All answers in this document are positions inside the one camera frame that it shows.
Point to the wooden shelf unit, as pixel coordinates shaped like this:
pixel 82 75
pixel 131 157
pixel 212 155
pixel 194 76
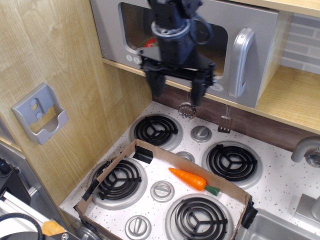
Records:
pixel 292 96

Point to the silver oven front knob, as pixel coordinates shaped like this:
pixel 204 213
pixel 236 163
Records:
pixel 87 234

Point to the brown cardboard frame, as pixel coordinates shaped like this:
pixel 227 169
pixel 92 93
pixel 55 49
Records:
pixel 143 192

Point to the grey wall phone holder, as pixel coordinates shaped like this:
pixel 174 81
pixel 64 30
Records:
pixel 34 106

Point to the silver front stove knob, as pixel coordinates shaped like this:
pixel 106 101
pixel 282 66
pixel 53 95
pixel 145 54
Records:
pixel 138 227

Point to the back right black burner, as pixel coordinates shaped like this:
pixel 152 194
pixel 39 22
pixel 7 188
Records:
pixel 233 162

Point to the front right black burner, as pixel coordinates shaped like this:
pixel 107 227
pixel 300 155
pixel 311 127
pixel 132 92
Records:
pixel 198 218

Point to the silver toy sink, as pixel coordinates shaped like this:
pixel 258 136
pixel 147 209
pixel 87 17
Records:
pixel 266 226

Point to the silver back stove knob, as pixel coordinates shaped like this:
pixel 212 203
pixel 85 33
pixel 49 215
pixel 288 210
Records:
pixel 201 134

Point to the back left black burner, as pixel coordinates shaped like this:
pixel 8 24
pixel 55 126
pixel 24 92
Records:
pixel 155 129

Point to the red toy strawberry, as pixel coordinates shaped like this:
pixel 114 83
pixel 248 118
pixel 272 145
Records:
pixel 151 42

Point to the silver stove knob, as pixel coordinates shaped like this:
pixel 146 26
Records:
pixel 138 227
pixel 162 191
pixel 201 134

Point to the front left black burner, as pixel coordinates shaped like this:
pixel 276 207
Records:
pixel 122 182

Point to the silver toy microwave door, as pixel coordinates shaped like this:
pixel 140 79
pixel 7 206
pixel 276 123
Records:
pixel 241 45

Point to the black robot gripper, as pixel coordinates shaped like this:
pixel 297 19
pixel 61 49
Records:
pixel 178 30

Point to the grey toy faucet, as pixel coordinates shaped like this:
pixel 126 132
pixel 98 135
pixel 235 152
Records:
pixel 308 148

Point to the grey faucet handle base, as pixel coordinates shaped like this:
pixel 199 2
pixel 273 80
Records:
pixel 308 210

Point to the hanging silver toy spatula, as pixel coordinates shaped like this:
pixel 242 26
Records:
pixel 225 123

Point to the hanging silver strainer spoon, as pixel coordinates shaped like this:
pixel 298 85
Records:
pixel 186 110

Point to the orange tape piece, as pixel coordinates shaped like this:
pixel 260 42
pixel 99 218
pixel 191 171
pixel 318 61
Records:
pixel 51 228

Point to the silver centre stove knob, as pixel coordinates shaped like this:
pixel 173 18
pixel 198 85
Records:
pixel 162 191

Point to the orange toy carrot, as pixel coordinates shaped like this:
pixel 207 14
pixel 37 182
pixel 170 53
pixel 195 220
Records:
pixel 195 181

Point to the green toy plate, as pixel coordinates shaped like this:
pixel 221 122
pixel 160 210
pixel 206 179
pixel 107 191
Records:
pixel 142 43

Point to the small silver middle knob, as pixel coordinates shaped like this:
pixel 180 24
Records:
pixel 186 155

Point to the black burner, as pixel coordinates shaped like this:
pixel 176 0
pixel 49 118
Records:
pixel 155 129
pixel 233 162
pixel 198 218
pixel 122 182

